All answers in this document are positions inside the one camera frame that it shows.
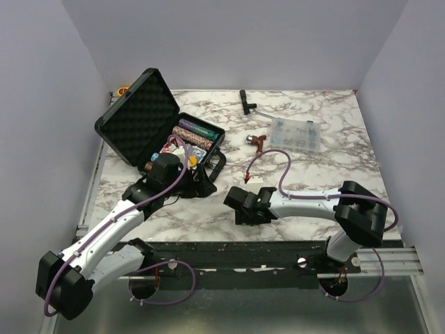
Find brown copper tool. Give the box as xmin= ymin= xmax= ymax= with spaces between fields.
xmin=246 ymin=135 xmax=267 ymax=155

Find red card deck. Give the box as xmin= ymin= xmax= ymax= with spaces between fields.
xmin=159 ymin=145 xmax=176 ymax=153

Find yellow dealer button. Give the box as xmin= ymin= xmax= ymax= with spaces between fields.
xmin=188 ymin=156 xmax=197 ymax=167

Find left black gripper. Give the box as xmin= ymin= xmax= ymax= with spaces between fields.
xmin=163 ymin=164 xmax=217 ymax=199

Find blue card deck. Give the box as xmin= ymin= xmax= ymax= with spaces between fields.
xmin=190 ymin=146 xmax=207 ymax=164

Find aluminium extrusion rail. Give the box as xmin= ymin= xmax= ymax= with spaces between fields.
xmin=348 ymin=248 xmax=424 ymax=277

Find clear plastic organizer box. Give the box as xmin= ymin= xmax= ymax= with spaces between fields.
xmin=269 ymin=118 xmax=321 ymax=152

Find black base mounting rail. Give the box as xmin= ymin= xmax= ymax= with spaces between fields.
xmin=128 ymin=238 xmax=360 ymax=290

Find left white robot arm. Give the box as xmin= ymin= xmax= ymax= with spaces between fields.
xmin=35 ymin=153 xmax=225 ymax=320

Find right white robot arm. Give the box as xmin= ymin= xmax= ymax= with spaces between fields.
xmin=224 ymin=181 xmax=387 ymax=273

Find black poker chip case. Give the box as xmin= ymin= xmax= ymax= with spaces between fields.
xmin=95 ymin=68 xmax=226 ymax=183

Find black T-handle wrench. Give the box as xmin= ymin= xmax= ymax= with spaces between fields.
xmin=239 ymin=90 xmax=273 ymax=120

